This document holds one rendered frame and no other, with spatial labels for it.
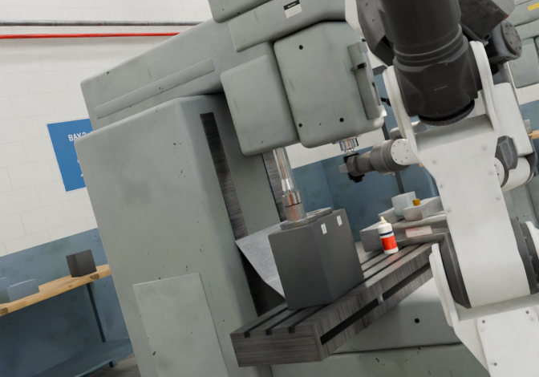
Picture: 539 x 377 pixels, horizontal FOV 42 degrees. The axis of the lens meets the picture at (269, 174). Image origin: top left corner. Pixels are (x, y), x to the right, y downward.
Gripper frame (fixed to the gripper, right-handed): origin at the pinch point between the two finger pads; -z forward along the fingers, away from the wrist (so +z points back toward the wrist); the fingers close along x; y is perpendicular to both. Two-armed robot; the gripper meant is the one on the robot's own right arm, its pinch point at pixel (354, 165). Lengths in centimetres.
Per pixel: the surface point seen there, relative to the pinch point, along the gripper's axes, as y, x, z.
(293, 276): 20.2, 40.2, 10.7
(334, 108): -16.3, 8.5, 7.3
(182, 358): 44, 39, -56
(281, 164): -5.7, 34.7, 11.2
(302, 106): -19.7, 10.9, -1.9
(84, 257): 21, -78, -387
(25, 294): 33, -22, -374
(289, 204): 3.8, 35.9, 11.4
